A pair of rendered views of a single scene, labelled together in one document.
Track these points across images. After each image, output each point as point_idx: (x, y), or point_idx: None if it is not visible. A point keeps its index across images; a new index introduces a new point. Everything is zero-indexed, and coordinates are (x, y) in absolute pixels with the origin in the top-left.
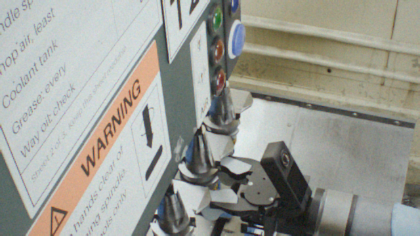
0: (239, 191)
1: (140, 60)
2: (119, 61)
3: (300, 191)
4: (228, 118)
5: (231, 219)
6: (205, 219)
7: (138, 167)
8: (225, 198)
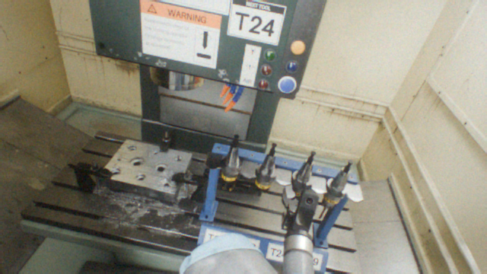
0: (335, 250)
1: (210, 14)
2: (198, 1)
3: (300, 221)
4: (335, 186)
5: (315, 246)
6: (310, 234)
7: (194, 45)
8: (288, 192)
